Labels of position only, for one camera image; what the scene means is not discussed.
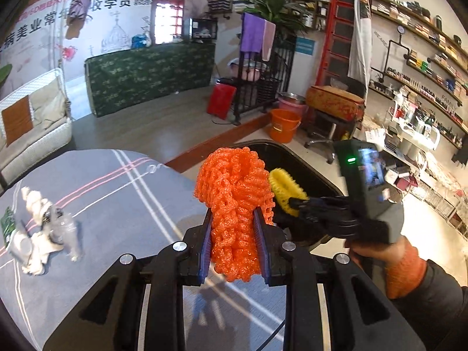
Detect red telephone booth cabinet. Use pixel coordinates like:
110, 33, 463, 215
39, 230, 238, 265
150, 0, 188, 47

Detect red ladder frame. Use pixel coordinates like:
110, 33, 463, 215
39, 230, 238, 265
316, 0, 355, 88

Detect yellow foam net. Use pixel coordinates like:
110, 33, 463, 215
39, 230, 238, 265
269, 168, 309, 217

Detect metal basin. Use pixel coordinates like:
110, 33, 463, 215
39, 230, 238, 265
278, 92, 306, 105

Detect person's right forearm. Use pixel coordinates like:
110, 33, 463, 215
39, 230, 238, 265
384, 245, 468, 351

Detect purple towel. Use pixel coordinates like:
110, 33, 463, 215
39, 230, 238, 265
240, 13, 266, 54

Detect orange bucket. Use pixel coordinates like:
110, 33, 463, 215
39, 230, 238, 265
270, 109, 302, 144

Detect orange foam net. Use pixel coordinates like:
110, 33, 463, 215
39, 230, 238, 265
194, 147, 275, 283

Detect blue wall sign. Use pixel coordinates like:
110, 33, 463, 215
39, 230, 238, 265
295, 37, 316, 56

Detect black framed screen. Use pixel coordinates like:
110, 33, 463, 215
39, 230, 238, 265
190, 18, 218, 41

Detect crumpled white paper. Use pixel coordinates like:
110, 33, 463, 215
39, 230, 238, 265
7, 227, 64, 276

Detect large wall poster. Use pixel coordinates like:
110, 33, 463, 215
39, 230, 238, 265
0, 0, 216, 92

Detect red bag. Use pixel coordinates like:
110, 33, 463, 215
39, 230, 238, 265
207, 83, 236, 119

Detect pink plastic basin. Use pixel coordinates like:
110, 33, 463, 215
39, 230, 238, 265
278, 97, 308, 118

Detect beige cushion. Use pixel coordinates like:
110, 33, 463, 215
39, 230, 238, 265
29, 78, 66, 130

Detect white hanging banner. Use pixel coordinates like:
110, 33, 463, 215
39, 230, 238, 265
347, 0, 374, 88

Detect black trash bin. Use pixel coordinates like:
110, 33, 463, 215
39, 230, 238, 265
234, 139, 348, 253

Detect white wicker swing sofa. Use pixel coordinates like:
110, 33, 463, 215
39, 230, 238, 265
0, 68, 73, 181

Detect small wall shelf of bottles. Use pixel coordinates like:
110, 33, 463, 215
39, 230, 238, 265
208, 0, 235, 15

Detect grey plaid tablecloth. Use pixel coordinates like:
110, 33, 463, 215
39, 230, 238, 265
0, 148, 293, 351

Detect pink basin on rack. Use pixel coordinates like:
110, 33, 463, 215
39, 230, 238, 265
228, 60, 267, 81

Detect swivel stool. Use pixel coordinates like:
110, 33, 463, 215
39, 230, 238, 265
305, 111, 357, 163

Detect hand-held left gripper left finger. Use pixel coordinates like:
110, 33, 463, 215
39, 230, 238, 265
43, 208, 214, 351

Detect white trolley cart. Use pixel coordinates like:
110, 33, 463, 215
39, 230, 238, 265
388, 117, 441, 154

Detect green floral covered counter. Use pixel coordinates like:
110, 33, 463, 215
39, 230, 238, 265
85, 42, 216, 118

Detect brown cushion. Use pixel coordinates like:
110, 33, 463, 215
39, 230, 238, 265
1, 95, 34, 147

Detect person's right hand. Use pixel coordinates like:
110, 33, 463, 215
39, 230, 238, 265
345, 235, 418, 268

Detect display rack of small boxes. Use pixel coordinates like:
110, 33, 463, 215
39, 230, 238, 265
402, 175, 468, 227

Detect wall shelves of products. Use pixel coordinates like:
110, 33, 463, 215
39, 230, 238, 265
367, 0, 468, 150

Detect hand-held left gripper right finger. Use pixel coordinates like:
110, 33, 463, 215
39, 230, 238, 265
252, 207, 426, 351

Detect orange patterned cushion case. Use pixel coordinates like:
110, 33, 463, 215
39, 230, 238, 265
305, 85, 365, 121

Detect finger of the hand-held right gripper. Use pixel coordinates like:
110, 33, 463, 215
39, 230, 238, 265
274, 207, 353, 240
287, 195, 348, 211

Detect green potted plant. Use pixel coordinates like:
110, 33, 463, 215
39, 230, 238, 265
239, 0, 311, 37

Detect dark wall shelf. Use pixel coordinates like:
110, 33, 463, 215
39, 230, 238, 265
283, 0, 330, 32

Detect black metal railing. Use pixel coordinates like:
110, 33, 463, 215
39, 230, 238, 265
232, 35, 297, 123

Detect green printed packet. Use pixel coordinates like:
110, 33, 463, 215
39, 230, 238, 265
0, 207, 17, 249

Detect pink towel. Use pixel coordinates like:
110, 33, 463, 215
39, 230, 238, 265
261, 20, 276, 61

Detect clear plastic bottle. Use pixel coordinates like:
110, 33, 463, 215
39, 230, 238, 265
44, 207, 84, 263

